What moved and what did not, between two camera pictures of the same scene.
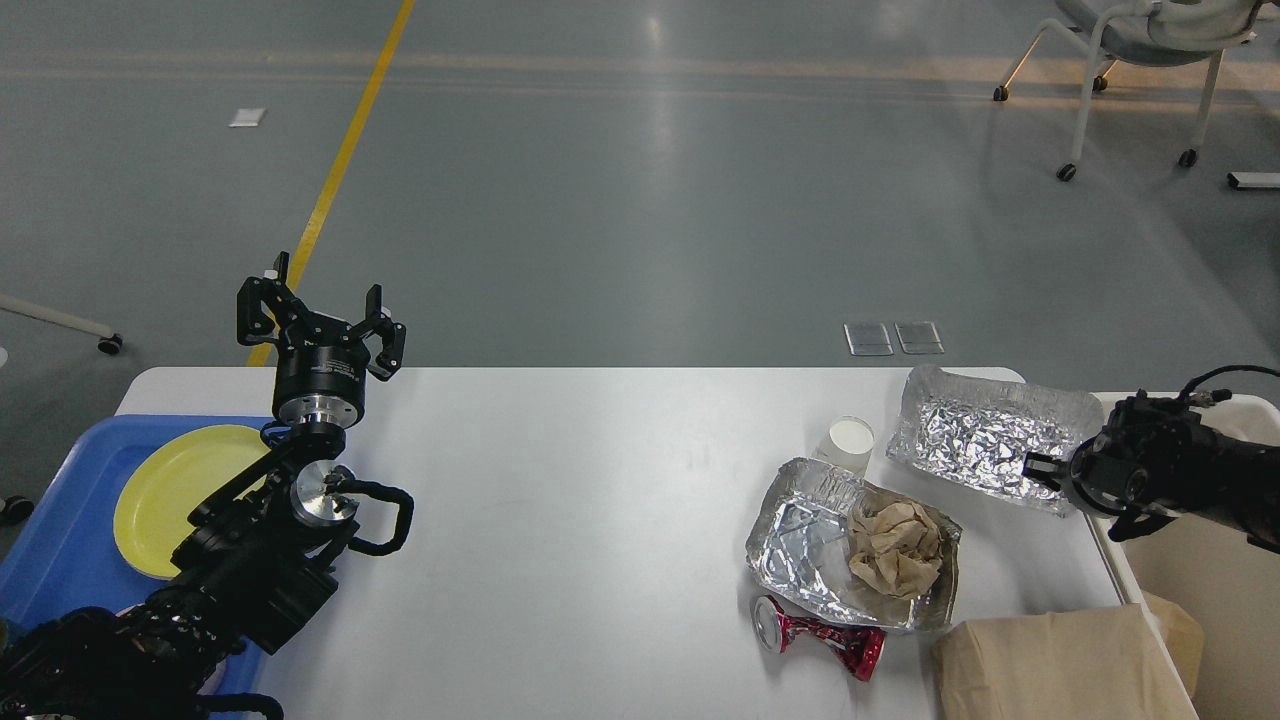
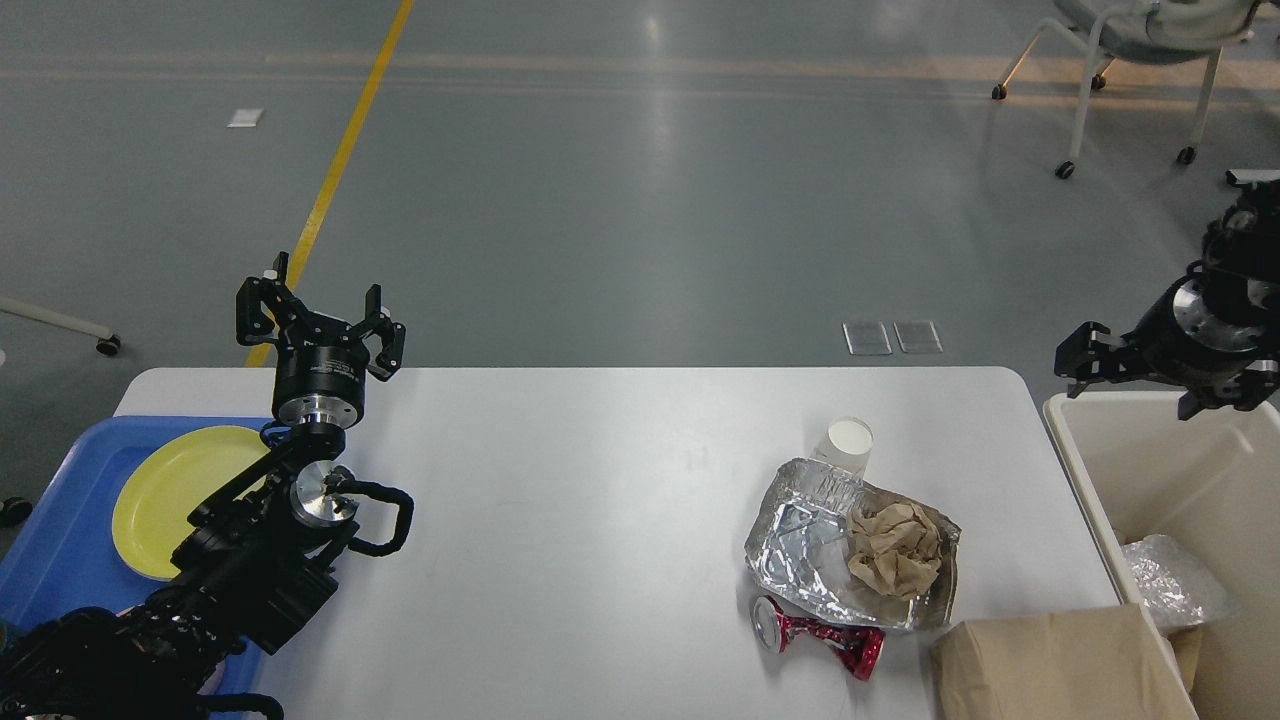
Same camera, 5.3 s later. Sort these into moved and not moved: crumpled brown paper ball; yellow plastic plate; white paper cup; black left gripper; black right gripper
Moved: black right gripper
Not moved: yellow plastic plate; crumpled brown paper ball; white paper cup; black left gripper
